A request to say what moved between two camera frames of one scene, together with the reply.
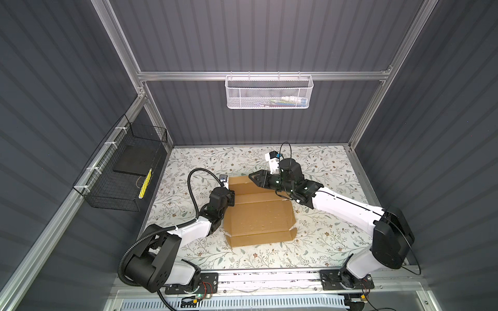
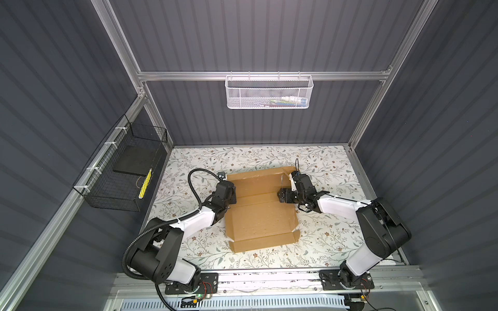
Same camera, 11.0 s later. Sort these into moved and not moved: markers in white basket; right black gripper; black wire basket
Moved: right black gripper
Not moved: black wire basket; markers in white basket
